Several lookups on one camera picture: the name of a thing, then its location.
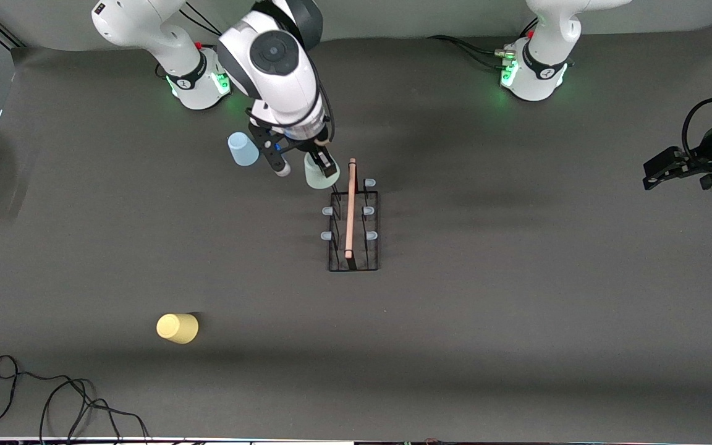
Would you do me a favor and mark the pale green plastic cup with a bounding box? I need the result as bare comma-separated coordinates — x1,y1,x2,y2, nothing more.
303,153,341,190

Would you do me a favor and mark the black wire cup holder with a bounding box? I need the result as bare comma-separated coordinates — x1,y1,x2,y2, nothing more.
321,158,379,273

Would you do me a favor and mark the yellow plastic cup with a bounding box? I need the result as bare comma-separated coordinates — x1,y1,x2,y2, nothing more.
156,313,200,345

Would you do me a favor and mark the light blue plastic cup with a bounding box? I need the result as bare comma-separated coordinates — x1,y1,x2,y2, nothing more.
227,132,260,167

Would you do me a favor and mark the dark grey table mat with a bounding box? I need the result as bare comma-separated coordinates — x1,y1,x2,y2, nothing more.
0,22,712,443

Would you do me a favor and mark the black right arm base cable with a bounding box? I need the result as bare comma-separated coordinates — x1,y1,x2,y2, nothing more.
180,3,243,81

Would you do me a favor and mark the black arm base cable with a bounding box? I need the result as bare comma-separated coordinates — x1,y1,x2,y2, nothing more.
427,15,539,69
180,3,243,81

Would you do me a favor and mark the black left arm base cable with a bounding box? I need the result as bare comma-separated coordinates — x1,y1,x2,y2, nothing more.
427,15,539,69

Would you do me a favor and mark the thin black loose cable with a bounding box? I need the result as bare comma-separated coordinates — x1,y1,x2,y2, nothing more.
0,355,150,443

